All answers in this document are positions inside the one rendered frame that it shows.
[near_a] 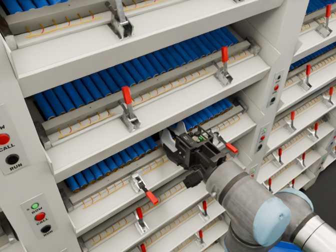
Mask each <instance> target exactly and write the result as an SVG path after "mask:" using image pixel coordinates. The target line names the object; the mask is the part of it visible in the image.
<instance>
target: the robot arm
mask: <svg viewBox="0 0 336 252"><path fill-rule="evenodd" d="M202 130H203V131H204V132H205V133H206V134H208V138H206V137H205V136H204V135H203V134H202ZM171 135H172V136H174V138H175V139H176V141H174V140H173V139H172V136H171ZM203 137H204V138H205V139H204V138H203ZM159 138H160V141H161V144H162V146H163V149H164V151H165V154H166V156H167V157H168V159H169V160H170V161H172V162H173V163H175V164H176V165H177V166H181V167H183V169H184V170H189V171H192V170H194V171H196V172H193V173H189V174H188V176H186V177H185V179H184V180H183V183H184V185H185V186H186V188H187V189H188V188H190V187H191V188H193V187H196V186H198V184H200V183H201V181H202V180H203V182H204V183H205V184H206V187H205V188H206V191H207V192H208V193H209V194H210V195H211V196H212V197H213V198H214V199H215V200H216V201H217V202H218V203H219V204H220V205H221V206H222V207H223V208H224V209H225V210H226V211H227V212H228V213H229V214H230V215H231V220H230V224H229V227H228V230H227V234H226V236H225V238H224V252H268V251H269V250H270V249H271V248H273V247H274V246H275V245H276V244H277V243H279V242H280V241H281V240H283V239H284V238H287V239H288V240H289V241H290V242H291V243H292V244H293V245H295V246H297V247H298V248H299V249H300V250H302V251H303V252H336V230H335V229H333V228H332V227H331V226H329V225H328V224H327V223H326V222H324V221H323V220H322V219H321V218H320V217H319V216H318V215H317V214H316V213H314V208H313V204H312V202H311V201H310V199H309V198H308V197H307V196H306V195H305V194H304V193H302V192H301V191H299V190H297V189H294V188H285V189H282V190H281V191H279V192H276V193H275V194H272V193H271V192H270V191H268V190H267V189H266V188H265V187H264V186H262V185H261V184H260V183H259V182H258V181H256V180H255V179H254V178H253V177H252V176H250V175H249V174H248V173H247V172H246V171H245V170H244V169H243V168H242V167H240V166H239V165H238V164H237V163H236V162H234V161H233V160H229V161H226V156H227V155H226V154H225V153H223V152H222V151H221V150H220V149H219V148H217V147H216V146H215V145H214V144H213V139H214V137H213V136H212V135H211V134H210V133H208V132H207V131H206V130H205V129H203V128H202V127H201V126H200V125H198V128H197V131H196V132H195V131H193V132H190V133H188V132H187V131H186V127H185V124H184V122H183V121H182V120H180V121H179V122H178V124H177V126H176V127H173V126H168V127H166V128H164V129H163V131H162V130H160V131H159ZM197 170H198V171H197Z"/></svg>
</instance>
